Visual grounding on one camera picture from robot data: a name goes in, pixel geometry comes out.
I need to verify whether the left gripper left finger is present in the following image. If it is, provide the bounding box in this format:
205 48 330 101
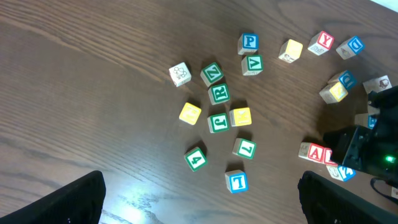
1 170 106 224

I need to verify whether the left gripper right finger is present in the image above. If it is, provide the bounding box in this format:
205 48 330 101
298 170 397 224

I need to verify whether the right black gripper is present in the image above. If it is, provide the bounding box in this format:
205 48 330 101
323 124 397 179

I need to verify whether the blue 2 block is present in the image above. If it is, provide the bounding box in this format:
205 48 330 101
326 166 356 182

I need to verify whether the red A block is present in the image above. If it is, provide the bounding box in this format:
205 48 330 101
298 142 325 164

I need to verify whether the red I block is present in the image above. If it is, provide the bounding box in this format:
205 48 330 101
323 147 338 167

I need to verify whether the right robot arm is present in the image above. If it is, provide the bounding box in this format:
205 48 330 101
323 86 397 187

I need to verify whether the yellow block centre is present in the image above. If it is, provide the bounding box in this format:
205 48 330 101
319 82 348 104

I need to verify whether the yellow block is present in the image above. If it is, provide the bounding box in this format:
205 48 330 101
279 39 303 63
319 82 348 104
179 102 201 125
229 107 252 127

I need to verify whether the plain picture block centre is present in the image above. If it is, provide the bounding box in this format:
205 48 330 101
363 75 392 94

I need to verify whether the plain picture block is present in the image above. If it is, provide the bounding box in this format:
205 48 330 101
169 62 192 87
363 75 392 94

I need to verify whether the blue D block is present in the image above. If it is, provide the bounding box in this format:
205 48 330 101
327 70 357 91

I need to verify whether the blue L block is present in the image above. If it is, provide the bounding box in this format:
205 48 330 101
225 170 248 194

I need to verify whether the green L block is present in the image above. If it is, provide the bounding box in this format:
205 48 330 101
233 138 257 159

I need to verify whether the blue C block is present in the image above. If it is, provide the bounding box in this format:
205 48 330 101
336 36 365 60

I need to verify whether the red Y block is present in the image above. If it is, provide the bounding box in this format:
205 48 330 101
308 31 335 55

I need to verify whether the yellow block middle left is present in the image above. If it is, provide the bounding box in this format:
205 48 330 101
229 107 252 127

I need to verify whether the yellow block upper left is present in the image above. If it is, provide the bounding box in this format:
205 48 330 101
279 39 303 63

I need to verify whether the green 4 block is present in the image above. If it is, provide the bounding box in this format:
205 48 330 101
184 147 208 172

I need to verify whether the green J block left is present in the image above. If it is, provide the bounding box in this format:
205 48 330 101
207 113 229 134

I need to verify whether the yellow block far left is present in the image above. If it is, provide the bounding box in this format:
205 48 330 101
179 102 201 125

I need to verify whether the green V block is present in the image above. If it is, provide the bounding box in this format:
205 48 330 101
241 55 264 76

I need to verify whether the green R block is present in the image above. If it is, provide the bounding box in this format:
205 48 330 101
208 83 230 105

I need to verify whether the blue P block left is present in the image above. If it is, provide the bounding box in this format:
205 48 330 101
238 33 259 55

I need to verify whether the plain picture block left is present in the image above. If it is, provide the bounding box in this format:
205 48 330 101
169 62 192 87

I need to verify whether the green Z block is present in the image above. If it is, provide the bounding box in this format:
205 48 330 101
200 62 224 87

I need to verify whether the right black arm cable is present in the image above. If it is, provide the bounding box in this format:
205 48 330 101
369 177 398 206

